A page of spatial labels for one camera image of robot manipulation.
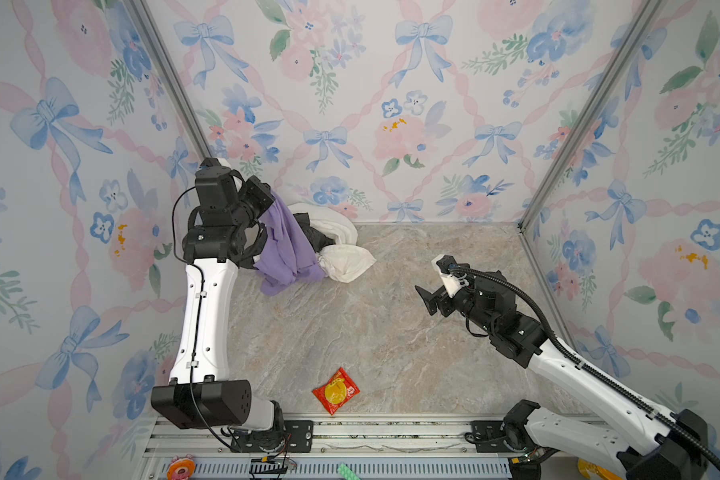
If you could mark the purple t-shirt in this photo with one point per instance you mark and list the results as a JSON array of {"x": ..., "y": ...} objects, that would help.
[{"x": 275, "y": 282}]

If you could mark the yellow orange round object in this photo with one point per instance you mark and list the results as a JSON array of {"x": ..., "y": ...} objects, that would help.
[{"x": 592, "y": 471}]

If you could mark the white cloth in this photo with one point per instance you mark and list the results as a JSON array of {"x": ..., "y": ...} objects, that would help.
[{"x": 343, "y": 261}]

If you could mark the pink orange round object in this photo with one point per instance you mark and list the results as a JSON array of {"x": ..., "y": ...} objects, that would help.
[{"x": 181, "y": 468}]

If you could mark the green small object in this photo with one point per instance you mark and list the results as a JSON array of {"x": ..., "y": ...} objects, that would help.
[{"x": 347, "y": 473}]

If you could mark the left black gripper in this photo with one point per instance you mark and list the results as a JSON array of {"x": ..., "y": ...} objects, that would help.
[{"x": 260, "y": 191}]

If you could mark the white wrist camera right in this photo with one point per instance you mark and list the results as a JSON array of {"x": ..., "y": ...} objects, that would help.
[{"x": 453, "y": 281}]

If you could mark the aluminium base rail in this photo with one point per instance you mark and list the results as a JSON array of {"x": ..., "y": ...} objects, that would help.
[{"x": 372, "y": 446}]

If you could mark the aluminium corner post right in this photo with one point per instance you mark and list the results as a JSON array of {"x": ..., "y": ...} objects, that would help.
[{"x": 635, "y": 33}]

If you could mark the aluminium corner post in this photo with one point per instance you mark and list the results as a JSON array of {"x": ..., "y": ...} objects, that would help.
[
  {"x": 635, "y": 33},
  {"x": 156, "y": 47}
]

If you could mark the red yellow snack packet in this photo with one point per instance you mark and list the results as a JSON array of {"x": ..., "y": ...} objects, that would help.
[{"x": 339, "y": 390}]

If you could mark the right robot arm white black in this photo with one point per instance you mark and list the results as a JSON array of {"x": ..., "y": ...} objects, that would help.
[{"x": 640, "y": 439}]

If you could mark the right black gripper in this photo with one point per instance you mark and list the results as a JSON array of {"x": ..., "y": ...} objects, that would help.
[{"x": 442, "y": 299}]

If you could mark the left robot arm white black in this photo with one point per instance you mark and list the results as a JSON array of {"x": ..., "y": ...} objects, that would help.
[{"x": 224, "y": 235}]

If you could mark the aluminium corner post left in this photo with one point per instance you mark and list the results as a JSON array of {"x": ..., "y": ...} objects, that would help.
[{"x": 156, "y": 47}]

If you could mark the dark grey denim jeans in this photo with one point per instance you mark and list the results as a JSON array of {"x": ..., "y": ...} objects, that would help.
[{"x": 312, "y": 237}]

